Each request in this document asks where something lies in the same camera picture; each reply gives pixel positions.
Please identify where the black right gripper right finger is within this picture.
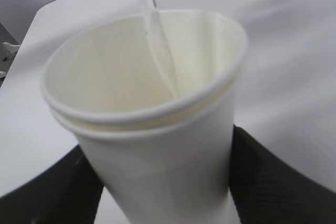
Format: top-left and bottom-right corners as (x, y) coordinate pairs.
(229, 126), (335, 223)

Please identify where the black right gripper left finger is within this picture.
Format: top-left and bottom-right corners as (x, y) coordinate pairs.
(1, 146), (103, 223)

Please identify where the white paper cup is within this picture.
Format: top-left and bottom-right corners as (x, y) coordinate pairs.
(41, 10), (248, 223)

